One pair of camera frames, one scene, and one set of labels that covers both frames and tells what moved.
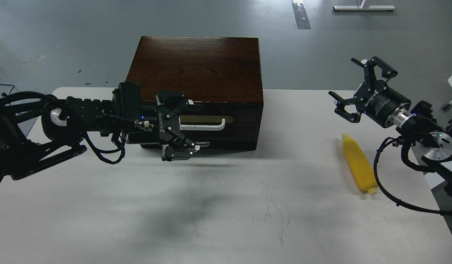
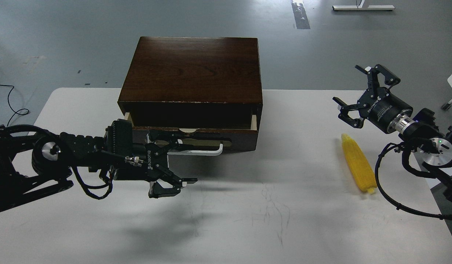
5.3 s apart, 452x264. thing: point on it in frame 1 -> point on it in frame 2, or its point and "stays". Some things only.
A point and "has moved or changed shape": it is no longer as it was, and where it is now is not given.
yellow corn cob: x=359 y=163 stays
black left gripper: x=159 y=124 -> x=138 y=161
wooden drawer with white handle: x=236 y=126 has moved or changed shape
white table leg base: x=361 y=7 stays
